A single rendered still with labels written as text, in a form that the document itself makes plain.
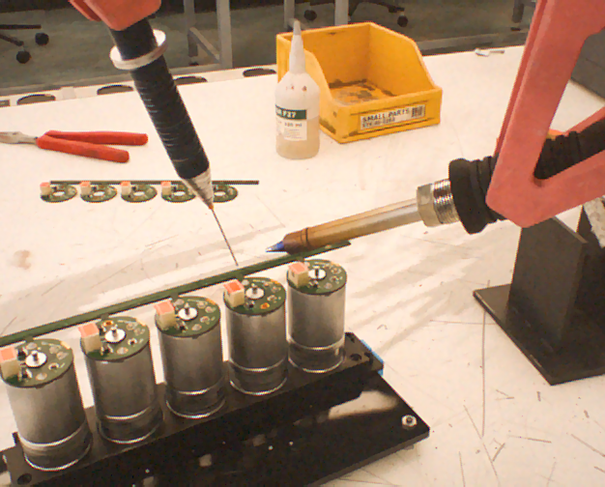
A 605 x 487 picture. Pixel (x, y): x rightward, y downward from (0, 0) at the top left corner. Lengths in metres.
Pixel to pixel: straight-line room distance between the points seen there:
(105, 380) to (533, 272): 0.21
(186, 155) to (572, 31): 0.11
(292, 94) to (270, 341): 0.28
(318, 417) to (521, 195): 0.14
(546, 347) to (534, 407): 0.04
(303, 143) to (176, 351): 0.30
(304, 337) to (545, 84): 0.15
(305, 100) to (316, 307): 0.26
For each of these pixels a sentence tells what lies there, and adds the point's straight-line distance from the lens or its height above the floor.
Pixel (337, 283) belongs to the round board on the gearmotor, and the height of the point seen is 0.81.
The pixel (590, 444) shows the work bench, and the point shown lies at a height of 0.75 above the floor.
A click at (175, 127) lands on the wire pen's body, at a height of 0.90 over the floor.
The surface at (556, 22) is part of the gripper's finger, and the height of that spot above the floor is 0.93.
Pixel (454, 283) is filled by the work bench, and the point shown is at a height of 0.75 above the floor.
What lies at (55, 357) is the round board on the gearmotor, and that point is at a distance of 0.26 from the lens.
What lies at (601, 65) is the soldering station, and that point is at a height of 0.78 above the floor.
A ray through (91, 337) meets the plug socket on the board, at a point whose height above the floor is 0.82.
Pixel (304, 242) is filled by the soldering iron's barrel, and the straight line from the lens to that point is 0.25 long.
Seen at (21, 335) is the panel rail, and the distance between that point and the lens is 0.28.
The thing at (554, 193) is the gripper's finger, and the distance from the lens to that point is 0.21.
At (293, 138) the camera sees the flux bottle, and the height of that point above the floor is 0.77.
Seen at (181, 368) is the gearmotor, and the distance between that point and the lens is 0.27.
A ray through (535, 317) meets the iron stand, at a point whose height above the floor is 0.76.
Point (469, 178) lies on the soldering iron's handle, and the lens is 0.22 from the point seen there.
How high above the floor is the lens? 0.97
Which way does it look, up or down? 31 degrees down
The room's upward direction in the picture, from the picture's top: straight up
